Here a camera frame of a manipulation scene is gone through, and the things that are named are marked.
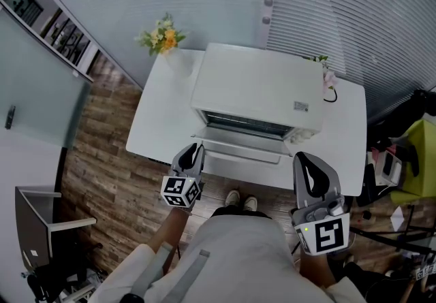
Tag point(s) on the yellow flower bouquet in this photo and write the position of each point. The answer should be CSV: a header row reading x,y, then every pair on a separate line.
x,y
167,39

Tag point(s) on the white side table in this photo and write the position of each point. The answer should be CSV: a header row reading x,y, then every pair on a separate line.
x,y
30,226

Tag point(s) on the white paper sheet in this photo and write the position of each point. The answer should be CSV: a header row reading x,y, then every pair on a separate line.
x,y
398,219

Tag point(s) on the frosted glass door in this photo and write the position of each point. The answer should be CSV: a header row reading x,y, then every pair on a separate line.
x,y
37,90

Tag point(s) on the white box device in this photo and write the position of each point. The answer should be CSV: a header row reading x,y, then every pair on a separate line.
x,y
390,167

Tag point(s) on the person's white shoe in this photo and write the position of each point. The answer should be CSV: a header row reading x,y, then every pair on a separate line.
x,y
232,198
250,203

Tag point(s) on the person's right white shoe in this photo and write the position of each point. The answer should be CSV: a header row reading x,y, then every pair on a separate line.
x,y
250,203

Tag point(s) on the black tripod stand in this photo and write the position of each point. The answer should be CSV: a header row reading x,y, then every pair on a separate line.
x,y
381,233

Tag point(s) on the person's left white shoe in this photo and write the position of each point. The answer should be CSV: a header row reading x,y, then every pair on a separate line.
x,y
232,198

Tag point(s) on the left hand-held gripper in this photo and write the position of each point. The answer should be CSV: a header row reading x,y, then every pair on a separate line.
x,y
178,191

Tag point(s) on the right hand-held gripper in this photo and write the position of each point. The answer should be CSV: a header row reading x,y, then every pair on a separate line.
x,y
328,233

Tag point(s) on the white stool frame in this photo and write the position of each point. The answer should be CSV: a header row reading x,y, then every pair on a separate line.
x,y
78,292

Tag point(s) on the black office chair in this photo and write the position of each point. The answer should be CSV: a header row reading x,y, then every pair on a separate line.
x,y
54,281
408,112

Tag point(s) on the white toaster oven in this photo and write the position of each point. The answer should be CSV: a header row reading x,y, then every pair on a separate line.
x,y
255,80

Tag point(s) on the person's black trousers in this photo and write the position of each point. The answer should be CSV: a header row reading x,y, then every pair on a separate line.
x,y
238,212

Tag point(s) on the black desk control panel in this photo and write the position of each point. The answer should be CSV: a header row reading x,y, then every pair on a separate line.
x,y
156,159

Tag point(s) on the person's right forearm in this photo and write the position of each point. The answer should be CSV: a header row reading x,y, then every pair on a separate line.
x,y
315,269

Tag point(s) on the grey blind knob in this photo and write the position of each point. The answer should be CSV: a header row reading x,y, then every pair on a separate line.
x,y
268,2
266,20

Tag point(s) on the person's white shirt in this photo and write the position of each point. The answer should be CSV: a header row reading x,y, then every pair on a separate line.
x,y
238,260

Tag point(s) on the black railing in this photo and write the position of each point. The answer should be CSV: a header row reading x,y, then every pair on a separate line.
x,y
69,43

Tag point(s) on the lime green chair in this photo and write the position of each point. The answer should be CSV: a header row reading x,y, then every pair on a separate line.
x,y
424,158

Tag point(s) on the white vase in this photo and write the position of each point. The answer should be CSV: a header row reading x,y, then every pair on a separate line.
x,y
178,61

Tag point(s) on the person's left forearm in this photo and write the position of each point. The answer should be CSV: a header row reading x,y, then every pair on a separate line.
x,y
168,230

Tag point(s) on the white oven door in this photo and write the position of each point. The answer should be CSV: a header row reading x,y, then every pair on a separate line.
x,y
245,148

